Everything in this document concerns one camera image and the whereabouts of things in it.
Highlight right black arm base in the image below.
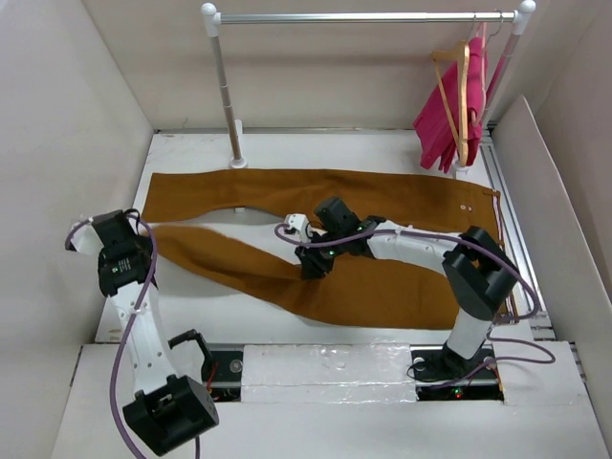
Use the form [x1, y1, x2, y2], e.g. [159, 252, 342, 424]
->
[406, 345, 504, 403]

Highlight aluminium rail on right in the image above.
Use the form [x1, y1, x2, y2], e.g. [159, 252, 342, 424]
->
[480, 130, 557, 341]

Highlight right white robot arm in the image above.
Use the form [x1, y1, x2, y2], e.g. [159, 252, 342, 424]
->
[284, 197, 516, 379]

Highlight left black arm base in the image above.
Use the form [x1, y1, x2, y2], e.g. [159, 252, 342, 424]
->
[168, 329, 244, 403]

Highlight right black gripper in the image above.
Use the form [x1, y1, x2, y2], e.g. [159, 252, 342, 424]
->
[295, 229, 347, 280]

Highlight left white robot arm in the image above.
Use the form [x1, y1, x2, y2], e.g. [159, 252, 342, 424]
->
[92, 210, 219, 456]

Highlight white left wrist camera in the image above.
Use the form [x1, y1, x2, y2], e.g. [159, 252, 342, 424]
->
[64, 217, 102, 255]

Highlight silver and white clothes rack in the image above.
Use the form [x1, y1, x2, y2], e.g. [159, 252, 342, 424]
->
[201, 1, 536, 171]

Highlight brown trousers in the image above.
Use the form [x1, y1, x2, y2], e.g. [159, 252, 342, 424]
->
[143, 169, 499, 330]

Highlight wooden clothes hanger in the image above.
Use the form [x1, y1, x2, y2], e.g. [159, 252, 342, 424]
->
[431, 40, 470, 167]

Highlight pink clothes hanger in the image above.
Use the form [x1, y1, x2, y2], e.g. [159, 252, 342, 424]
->
[470, 10, 506, 126]

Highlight pink garment on hanger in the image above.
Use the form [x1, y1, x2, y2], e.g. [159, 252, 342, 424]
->
[413, 35, 488, 173]

